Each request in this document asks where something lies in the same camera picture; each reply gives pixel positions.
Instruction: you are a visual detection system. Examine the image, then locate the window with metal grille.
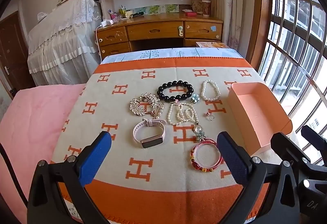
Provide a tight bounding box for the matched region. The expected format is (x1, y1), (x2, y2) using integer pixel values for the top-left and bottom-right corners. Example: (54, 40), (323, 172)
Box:
(258, 0), (327, 164)

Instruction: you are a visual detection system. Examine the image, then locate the pink cardboard box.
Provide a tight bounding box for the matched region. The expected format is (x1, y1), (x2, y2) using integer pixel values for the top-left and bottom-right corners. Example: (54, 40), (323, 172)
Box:
(227, 82), (293, 155)

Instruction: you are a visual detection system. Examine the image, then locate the white pearl bracelet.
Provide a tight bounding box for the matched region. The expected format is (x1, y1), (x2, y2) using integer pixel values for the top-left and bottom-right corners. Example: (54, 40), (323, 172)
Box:
(200, 80), (221, 102)

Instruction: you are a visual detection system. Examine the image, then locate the blue flower ring gold band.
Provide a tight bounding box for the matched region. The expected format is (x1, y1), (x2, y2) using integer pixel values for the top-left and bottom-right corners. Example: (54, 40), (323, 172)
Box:
(194, 125), (207, 142)

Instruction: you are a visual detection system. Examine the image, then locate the black bead bracelet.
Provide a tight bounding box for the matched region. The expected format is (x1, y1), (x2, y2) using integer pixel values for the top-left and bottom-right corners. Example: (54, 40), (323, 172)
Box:
(157, 80), (195, 102)

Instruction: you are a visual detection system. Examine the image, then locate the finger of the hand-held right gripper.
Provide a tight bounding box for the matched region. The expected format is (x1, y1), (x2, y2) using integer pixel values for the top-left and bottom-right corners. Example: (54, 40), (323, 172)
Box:
(270, 132), (318, 184)
(301, 125), (327, 164)

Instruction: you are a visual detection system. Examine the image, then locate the yellow green cup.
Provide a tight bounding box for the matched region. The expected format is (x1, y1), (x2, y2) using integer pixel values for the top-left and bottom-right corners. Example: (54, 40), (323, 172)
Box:
(119, 8), (133, 19)

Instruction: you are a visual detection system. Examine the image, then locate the orange magazine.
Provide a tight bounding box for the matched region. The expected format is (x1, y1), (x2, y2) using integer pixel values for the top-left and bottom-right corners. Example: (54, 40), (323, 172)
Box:
(196, 41), (230, 50)

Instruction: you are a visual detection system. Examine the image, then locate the brown wooden door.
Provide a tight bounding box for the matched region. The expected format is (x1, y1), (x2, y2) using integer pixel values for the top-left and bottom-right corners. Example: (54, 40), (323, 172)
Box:
(0, 11), (35, 99)

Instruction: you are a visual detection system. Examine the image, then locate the pink smartwatch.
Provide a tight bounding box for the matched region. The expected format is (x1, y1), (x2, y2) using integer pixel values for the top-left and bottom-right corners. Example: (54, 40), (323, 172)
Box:
(132, 118), (166, 149)

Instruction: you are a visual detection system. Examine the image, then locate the white charger cable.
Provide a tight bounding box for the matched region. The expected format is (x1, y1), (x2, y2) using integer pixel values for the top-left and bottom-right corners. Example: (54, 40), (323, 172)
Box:
(94, 26), (102, 56)

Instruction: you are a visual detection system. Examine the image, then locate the red beaded bangle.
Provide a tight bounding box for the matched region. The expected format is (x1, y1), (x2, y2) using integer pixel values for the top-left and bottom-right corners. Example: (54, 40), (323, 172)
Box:
(190, 138), (221, 173)

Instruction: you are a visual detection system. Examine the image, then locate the silver rhinestone hair clip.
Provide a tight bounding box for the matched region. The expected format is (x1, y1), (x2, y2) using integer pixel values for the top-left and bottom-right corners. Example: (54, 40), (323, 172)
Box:
(151, 102), (165, 120)

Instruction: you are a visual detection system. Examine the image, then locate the blue and white patterned sheet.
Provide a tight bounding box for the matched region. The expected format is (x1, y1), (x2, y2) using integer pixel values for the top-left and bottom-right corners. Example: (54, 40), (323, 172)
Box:
(101, 48), (244, 65)

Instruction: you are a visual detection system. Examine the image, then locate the pink bedspread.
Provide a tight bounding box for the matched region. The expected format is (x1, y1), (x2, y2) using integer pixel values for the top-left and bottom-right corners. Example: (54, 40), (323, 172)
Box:
(0, 83), (86, 224)

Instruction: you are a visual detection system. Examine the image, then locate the orange and beige printed blanket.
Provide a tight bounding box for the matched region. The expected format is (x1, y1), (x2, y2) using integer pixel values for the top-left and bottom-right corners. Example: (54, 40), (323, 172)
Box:
(50, 57), (293, 224)

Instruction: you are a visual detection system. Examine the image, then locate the floral storage container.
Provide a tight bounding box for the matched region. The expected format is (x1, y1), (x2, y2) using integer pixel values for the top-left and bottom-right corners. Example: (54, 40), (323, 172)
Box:
(191, 0), (212, 15)

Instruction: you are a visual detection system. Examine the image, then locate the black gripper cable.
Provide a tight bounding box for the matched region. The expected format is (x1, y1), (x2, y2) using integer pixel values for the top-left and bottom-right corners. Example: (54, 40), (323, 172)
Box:
(0, 142), (29, 204)

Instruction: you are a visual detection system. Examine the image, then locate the pale floral curtain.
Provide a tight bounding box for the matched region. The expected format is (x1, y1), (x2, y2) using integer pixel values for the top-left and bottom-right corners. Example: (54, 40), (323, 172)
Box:
(215, 0), (256, 54)

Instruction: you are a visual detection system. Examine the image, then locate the white pearl necklace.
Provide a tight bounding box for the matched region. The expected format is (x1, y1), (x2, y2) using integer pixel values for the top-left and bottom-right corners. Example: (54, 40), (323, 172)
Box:
(167, 102), (200, 127)

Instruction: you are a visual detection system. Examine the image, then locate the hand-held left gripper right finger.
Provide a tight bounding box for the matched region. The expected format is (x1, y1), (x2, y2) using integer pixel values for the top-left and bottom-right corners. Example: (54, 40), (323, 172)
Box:
(217, 131), (300, 224)

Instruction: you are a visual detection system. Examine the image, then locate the wooden desk with drawers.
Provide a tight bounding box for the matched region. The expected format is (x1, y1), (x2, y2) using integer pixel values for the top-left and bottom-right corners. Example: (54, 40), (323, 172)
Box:
(96, 13), (224, 61)

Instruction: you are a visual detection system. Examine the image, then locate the piano under white lace cover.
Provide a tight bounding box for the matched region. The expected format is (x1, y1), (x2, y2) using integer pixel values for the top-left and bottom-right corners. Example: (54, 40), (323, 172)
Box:
(27, 0), (103, 86)

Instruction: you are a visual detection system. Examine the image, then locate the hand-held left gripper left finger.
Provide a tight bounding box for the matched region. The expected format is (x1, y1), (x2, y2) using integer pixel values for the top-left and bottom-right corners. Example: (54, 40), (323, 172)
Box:
(27, 131), (113, 224)

